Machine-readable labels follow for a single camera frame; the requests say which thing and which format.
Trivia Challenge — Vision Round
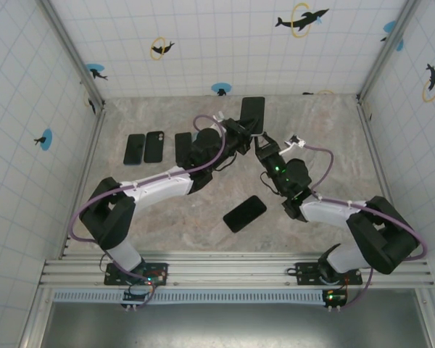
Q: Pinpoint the black smartphone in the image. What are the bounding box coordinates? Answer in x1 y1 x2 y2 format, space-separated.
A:
174 132 194 165
239 96 267 138
123 133 146 167
223 194 268 234

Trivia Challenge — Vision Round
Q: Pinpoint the black phone case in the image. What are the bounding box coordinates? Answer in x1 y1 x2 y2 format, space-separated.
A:
143 130 165 165

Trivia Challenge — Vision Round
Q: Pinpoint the dark phone case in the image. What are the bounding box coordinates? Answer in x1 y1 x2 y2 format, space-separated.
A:
223 194 268 234

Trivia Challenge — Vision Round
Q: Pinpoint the penguin blue circle sticker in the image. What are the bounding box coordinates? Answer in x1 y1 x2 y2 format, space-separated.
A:
210 82 233 97

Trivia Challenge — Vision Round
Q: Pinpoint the small black connector box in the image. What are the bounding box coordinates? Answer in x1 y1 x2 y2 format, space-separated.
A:
121 291 149 312
322 289 348 312

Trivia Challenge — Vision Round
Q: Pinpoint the grey metal sheet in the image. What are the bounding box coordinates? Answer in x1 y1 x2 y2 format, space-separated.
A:
39 302 434 348

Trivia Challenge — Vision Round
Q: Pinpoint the black animal blue circle sticker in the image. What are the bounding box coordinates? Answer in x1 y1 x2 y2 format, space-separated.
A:
33 128 54 152

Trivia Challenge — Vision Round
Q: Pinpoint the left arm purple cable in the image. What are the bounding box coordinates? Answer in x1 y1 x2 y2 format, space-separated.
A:
69 114 228 309

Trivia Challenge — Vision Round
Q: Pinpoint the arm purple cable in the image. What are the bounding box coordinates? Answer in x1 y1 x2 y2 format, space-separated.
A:
69 114 228 309
304 144 428 311

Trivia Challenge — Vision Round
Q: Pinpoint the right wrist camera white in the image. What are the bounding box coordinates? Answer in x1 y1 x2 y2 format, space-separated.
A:
282 133 307 150

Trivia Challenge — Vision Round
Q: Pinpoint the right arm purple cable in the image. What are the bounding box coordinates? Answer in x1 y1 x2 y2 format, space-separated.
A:
304 144 428 311

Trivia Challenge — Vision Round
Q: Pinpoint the aluminium side rail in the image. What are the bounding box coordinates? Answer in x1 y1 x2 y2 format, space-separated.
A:
59 107 108 259
357 94 411 259

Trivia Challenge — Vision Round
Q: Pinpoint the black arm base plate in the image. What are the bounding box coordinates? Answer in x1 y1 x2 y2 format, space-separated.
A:
286 261 363 286
104 261 170 287

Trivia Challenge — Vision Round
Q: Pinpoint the seal yellow ring sticker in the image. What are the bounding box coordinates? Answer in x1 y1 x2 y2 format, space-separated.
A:
150 36 176 61

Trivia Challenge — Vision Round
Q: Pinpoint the aluminium mounting rail beam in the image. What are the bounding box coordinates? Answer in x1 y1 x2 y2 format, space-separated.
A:
38 252 435 290

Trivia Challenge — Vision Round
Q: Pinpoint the small black animal ring sticker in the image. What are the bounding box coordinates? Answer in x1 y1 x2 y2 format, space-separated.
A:
83 90 97 116

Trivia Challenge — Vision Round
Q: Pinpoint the dolphin yellow ring sticker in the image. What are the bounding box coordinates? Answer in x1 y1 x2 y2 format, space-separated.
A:
274 2 330 39

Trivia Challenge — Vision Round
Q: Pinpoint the white slotted cable duct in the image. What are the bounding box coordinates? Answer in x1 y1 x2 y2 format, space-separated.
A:
52 289 327 305

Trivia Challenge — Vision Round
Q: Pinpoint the aluminium corner post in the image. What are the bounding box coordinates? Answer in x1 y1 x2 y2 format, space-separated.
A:
39 0 106 108
357 0 421 102

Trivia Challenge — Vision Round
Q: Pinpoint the blue patches wall sticker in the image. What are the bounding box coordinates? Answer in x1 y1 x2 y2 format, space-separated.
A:
379 20 405 52

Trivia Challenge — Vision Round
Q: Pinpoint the seahorse yellow ring sticker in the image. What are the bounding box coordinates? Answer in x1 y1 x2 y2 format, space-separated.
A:
421 63 435 104

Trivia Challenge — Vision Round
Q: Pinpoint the aluminium frame leg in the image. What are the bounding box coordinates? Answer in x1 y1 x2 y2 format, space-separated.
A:
416 288 435 348
20 288 54 348

